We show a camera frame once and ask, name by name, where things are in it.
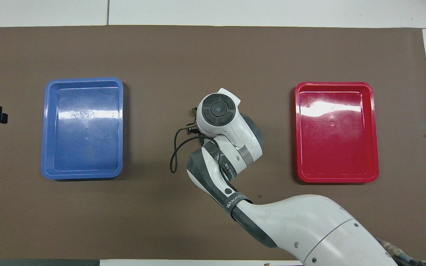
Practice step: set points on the blue plastic tray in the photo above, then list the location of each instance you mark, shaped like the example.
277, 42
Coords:
83, 147

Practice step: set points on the red plastic tray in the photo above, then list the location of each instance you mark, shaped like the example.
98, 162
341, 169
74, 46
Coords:
338, 147

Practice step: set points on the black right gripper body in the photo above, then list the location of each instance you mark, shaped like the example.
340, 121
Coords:
192, 129

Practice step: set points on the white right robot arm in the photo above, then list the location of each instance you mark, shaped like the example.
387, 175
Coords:
309, 225

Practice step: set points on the curved brake shoe white web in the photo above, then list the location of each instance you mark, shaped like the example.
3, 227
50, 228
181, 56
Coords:
194, 110

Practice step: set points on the brown table mat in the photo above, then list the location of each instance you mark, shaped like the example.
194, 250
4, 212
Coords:
213, 55

